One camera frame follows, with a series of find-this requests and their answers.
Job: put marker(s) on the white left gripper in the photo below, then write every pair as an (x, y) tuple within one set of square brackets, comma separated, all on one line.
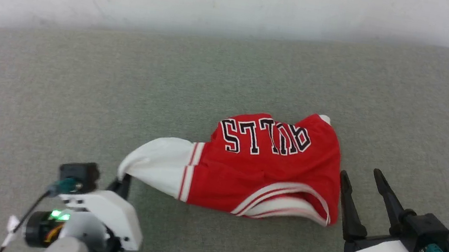
[(115, 214)]

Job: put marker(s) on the red and white Bulls jersey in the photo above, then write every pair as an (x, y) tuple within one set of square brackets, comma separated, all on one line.
[(261, 179)]

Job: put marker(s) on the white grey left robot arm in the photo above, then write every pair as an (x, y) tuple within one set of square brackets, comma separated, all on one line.
[(77, 237)]

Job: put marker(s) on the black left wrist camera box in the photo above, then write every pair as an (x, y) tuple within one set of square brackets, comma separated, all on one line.
[(79, 173)]

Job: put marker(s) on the teal left camera connector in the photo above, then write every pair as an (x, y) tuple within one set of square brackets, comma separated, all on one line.
[(64, 186)]

